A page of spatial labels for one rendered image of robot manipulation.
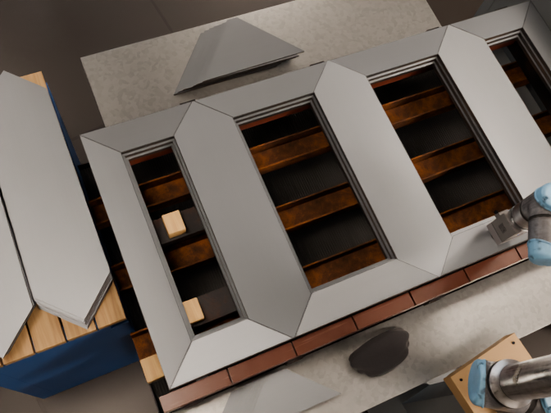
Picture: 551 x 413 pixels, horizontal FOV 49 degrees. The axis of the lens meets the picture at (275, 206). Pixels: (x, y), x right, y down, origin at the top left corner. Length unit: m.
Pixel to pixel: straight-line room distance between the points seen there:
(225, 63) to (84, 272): 0.79
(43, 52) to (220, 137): 1.44
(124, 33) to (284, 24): 1.10
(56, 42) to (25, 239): 1.51
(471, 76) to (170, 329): 1.22
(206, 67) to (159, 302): 0.77
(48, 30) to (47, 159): 1.39
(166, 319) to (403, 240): 0.68
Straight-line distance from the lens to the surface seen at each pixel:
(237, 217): 1.66
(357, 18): 2.20
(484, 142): 1.97
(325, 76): 1.90
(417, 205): 1.78
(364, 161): 1.79
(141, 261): 1.62
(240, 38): 2.02
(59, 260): 1.66
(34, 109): 1.85
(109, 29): 3.04
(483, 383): 1.61
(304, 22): 2.15
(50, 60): 2.99
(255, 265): 1.62
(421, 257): 1.73
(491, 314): 1.97
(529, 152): 2.01
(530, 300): 2.04
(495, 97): 2.06
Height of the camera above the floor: 2.41
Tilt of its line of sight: 68 degrees down
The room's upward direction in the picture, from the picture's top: 19 degrees clockwise
